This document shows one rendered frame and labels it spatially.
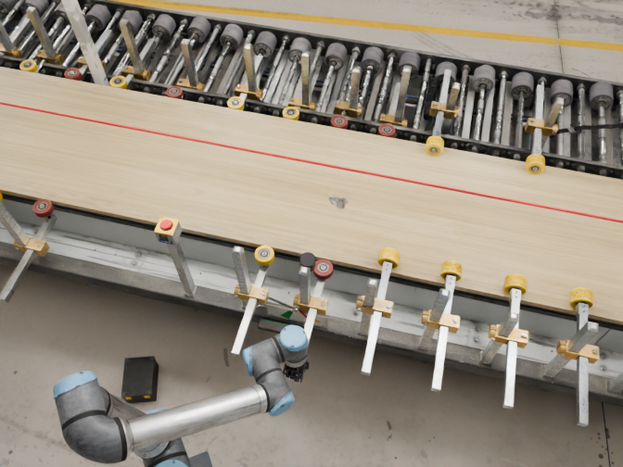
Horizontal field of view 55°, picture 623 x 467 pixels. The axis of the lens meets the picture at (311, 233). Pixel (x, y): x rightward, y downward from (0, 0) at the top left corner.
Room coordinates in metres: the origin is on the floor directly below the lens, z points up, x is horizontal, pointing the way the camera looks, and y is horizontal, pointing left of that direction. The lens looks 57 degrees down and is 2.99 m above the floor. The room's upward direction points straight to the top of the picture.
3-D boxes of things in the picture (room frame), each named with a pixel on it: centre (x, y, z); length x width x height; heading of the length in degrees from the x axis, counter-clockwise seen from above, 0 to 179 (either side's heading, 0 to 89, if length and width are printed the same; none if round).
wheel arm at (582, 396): (0.79, -0.98, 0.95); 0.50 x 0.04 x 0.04; 166
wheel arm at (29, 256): (1.30, 1.21, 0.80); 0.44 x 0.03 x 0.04; 166
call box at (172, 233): (1.18, 0.52, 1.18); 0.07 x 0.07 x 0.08; 76
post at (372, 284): (1.00, -0.22, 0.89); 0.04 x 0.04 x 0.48; 76
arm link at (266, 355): (0.71, 0.16, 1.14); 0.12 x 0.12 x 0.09; 25
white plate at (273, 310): (1.04, 0.06, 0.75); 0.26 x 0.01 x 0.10; 76
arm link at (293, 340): (0.76, 0.06, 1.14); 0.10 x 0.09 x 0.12; 115
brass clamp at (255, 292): (1.11, 0.25, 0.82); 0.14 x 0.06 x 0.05; 76
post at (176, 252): (1.18, 0.52, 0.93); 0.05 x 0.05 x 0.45; 76
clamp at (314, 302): (1.05, 0.00, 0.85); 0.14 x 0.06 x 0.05; 76
